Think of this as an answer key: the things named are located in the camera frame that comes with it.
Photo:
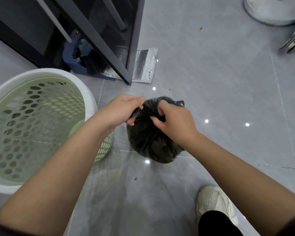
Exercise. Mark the person's right hand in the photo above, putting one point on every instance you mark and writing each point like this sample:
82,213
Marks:
178,121

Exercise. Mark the person's left hand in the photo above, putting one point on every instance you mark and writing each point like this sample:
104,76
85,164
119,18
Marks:
118,110

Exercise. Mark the person's right thumb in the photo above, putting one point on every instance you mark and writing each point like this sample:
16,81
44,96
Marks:
157,124

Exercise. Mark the person's left thumb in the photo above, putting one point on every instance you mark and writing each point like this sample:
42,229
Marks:
131,121

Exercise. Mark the black plastic garbage bag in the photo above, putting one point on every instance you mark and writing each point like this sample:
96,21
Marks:
150,141

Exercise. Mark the person's left forearm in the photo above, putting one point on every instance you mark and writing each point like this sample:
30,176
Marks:
54,174

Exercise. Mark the person's right forearm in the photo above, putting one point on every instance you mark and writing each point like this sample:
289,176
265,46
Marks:
245,176

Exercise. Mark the silver foil insulated bag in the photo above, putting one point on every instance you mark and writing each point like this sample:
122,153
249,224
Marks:
143,65

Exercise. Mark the black broom brush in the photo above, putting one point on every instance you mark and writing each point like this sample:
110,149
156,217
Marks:
92,62

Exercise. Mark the blue dustpan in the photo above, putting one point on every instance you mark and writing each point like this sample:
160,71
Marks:
76,55

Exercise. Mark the green perforated waste basket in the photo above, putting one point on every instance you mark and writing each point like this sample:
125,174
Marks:
36,127

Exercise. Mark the white sneaker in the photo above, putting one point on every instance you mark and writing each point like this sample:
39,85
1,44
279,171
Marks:
215,202

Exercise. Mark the person's black trouser leg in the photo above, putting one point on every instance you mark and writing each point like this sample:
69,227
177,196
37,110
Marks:
217,224

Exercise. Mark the metal clip tool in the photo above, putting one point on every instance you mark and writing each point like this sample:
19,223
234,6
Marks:
293,41

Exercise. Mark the white round fan base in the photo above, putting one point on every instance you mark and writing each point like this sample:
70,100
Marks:
272,9

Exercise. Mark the dark metal door frame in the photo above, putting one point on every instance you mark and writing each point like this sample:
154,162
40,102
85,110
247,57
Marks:
98,34

